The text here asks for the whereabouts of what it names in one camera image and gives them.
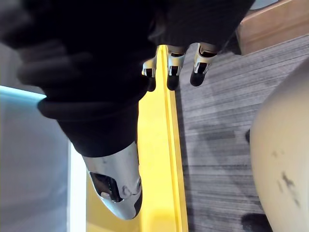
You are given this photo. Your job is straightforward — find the robot right leg silver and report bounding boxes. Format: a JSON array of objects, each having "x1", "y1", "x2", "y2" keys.
[{"x1": 249, "y1": 59, "x2": 309, "y2": 232}]

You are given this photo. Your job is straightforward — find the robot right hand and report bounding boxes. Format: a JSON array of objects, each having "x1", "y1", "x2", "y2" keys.
[{"x1": 0, "y1": 0, "x2": 257, "y2": 221}]

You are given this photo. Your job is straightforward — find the robot right foot dark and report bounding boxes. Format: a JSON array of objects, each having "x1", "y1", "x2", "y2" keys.
[{"x1": 241, "y1": 213, "x2": 274, "y2": 232}]

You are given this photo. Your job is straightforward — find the yellow shelf with black frame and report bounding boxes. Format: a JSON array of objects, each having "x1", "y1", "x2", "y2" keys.
[{"x1": 86, "y1": 45, "x2": 189, "y2": 232}]

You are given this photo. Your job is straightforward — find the flat cardboard base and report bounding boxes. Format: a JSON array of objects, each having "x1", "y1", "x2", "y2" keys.
[{"x1": 237, "y1": 0, "x2": 309, "y2": 56}]

